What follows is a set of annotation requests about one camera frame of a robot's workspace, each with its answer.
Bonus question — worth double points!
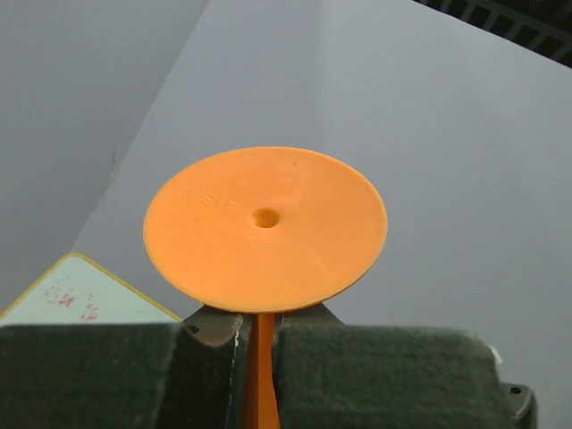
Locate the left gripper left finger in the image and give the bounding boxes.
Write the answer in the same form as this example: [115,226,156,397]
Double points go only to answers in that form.
[1,307,251,428]

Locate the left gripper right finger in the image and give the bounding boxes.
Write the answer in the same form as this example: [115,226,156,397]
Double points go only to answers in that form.
[273,307,514,428]

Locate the orange plastic wine glass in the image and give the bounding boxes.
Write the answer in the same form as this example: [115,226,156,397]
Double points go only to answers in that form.
[143,147,388,428]

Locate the whiteboard with yellow frame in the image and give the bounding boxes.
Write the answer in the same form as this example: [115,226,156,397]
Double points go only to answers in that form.
[1,253,181,326]

